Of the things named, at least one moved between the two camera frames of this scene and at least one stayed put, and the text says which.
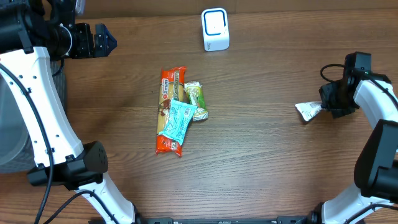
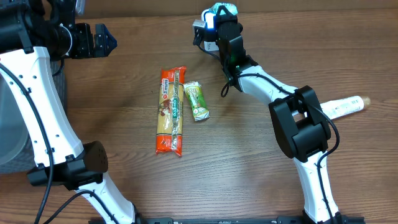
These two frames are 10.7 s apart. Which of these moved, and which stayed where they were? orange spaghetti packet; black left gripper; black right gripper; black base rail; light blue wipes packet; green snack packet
Moved: black right gripper; light blue wipes packet
Stayed: green snack packet; orange spaghetti packet; black base rail; black left gripper
